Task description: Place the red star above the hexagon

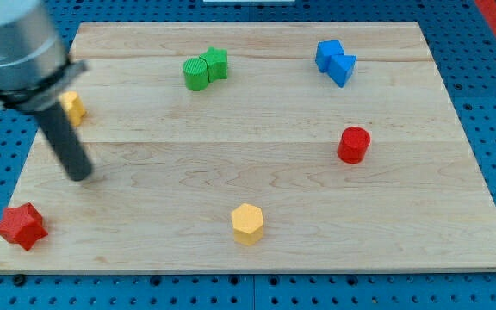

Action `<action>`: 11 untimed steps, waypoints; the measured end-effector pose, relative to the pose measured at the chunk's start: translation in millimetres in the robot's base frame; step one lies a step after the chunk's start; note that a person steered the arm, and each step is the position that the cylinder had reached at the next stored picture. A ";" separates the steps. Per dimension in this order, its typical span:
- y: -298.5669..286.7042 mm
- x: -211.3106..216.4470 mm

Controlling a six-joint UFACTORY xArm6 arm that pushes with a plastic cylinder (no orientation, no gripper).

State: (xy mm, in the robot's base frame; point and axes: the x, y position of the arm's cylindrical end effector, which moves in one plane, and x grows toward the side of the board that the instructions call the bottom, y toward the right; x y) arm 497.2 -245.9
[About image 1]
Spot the blue triangle block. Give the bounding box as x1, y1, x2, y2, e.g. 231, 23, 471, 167
327, 55, 357, 88

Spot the red cylinder block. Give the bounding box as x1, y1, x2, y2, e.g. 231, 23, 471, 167
337, 127, 371, 164

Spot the red star block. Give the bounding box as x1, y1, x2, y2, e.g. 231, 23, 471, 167
0, 202, 48, 251

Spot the yellow hexagon block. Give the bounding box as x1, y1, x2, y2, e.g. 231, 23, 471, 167
231, 203, 264, 245

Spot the green star block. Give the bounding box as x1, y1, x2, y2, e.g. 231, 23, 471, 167
199, 46, 228, 83

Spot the green cylinder block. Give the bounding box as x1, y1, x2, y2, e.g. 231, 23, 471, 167
183, 58, 209, 91

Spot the blue cube block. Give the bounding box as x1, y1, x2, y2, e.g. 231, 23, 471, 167
315, 40, 344, 73

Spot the light wooden board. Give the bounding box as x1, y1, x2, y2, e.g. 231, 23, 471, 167
0, 22, 496, 275

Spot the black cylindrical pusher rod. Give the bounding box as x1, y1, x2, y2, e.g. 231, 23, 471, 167
34, 101, 92, 182

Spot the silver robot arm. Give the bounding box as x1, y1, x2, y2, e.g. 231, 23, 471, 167
0, 0, 87, 113

